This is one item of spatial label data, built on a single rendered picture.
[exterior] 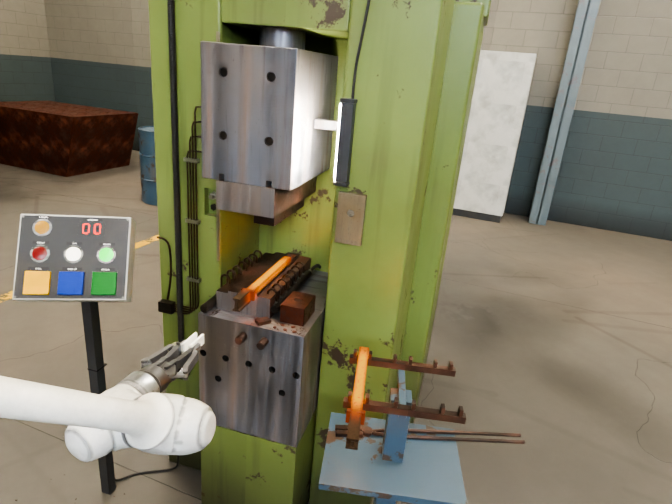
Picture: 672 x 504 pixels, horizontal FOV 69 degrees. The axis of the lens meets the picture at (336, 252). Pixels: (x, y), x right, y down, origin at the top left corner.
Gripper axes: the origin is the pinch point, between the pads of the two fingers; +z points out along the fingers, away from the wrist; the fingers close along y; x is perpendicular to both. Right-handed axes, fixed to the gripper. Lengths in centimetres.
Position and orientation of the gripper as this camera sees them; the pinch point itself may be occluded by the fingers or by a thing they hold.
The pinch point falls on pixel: (193, 343)
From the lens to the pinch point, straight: 139.0
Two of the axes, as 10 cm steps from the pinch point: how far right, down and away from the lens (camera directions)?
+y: 9.6, 1.7, -2.3
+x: 0.8, -9.3, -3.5
